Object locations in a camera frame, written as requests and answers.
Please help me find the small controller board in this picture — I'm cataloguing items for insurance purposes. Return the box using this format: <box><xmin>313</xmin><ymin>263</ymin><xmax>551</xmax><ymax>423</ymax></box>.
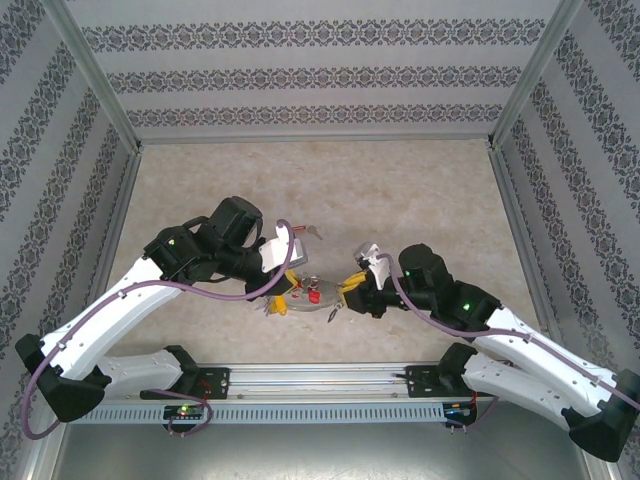
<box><xmin>442</xmin><ymin>401</ymin><xmax>477</xmax><ymax>419</ymax></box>
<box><xmin>163</xmin><ymin>404</ymin><xmax>207</xmax><ymax>422</ymax></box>

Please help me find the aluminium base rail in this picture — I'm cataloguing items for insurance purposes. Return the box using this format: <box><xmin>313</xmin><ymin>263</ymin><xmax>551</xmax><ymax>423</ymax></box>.
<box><xmin>112</xmin><ymin>363</ymin><xmax>504</xmax><ymax>402</ymax></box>

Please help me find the aluminium frame beam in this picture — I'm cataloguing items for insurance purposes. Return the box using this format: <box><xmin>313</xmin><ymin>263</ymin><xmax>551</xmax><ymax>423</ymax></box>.
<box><xmin>24</xmin><ymin>144</ymin><xmax>145</xmax><ymax>480</ymax></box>
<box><xmin>485</xmin><ymin>142</ymin><xmax>621</xmax><ymax>480</ymax></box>
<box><xmin>134</xmin><ymin>133</ymin><xmax>496</xmax><ymax>147</ymax></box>

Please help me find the slotted grey cable duct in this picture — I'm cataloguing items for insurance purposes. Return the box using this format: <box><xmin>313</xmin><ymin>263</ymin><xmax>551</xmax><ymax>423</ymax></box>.
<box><xmin>79</xmin><ymin>402</ymin><xmax>481</xmax><ymax>425</ymax></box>

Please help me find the aluminium frame post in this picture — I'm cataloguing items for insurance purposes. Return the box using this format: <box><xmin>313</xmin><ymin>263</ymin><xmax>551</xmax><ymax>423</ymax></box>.
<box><xmin>39</xmin><ymin>0</ymin><xmax>146</xmax><ymax>154</ymax></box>
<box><xmin>484</xmin><ymin>0</ymin><xmax>586</xmax><ymax>151</ymax></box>

